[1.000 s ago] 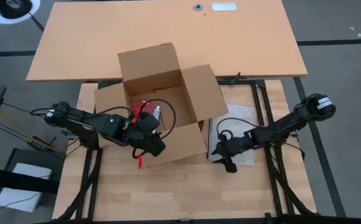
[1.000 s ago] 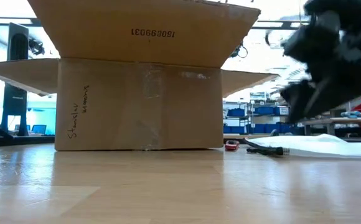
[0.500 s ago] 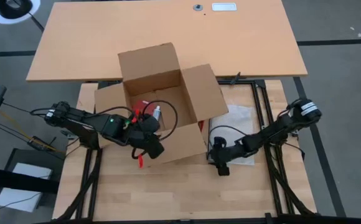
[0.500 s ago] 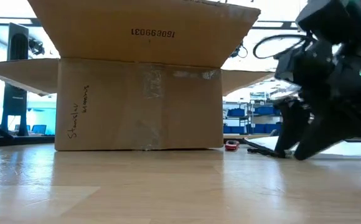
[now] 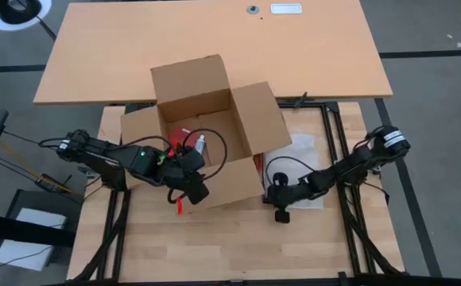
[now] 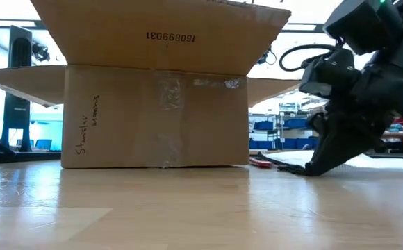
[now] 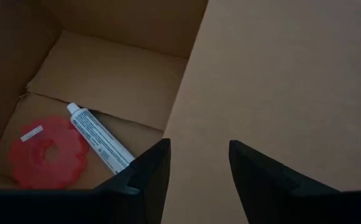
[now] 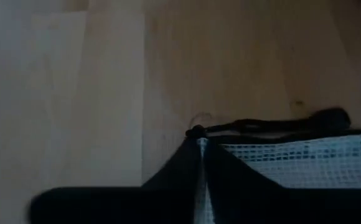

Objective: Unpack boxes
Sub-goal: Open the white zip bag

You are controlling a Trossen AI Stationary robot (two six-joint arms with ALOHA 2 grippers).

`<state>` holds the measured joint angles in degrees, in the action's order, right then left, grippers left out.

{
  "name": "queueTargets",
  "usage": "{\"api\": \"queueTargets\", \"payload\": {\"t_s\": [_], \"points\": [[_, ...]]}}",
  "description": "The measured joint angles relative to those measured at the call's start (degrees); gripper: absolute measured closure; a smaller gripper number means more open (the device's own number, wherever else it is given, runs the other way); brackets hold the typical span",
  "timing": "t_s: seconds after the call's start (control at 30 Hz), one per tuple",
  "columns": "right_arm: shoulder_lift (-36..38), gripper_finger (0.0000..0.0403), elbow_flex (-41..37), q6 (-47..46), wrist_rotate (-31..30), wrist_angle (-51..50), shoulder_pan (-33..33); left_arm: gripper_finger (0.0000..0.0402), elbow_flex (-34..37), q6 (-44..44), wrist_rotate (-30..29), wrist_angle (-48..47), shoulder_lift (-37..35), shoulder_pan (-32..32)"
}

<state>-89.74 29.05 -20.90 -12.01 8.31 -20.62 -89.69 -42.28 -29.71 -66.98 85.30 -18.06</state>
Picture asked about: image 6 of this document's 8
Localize black hanging device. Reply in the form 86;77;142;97
31;41;51;63

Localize red box cutter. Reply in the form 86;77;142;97
249;156;274;169

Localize brown cardboard box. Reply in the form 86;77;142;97
0;0;302;169

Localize black tower column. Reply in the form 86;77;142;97
0;24;33;153

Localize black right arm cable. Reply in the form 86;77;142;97
279;43;340;73

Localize black overhead camera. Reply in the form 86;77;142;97
256;47;278;66

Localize blue chair back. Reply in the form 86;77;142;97
34;138;53;151

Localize white mesh zip pouch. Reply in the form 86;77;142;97
256;149;403;176

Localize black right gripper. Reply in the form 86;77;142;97
304;31;403;176

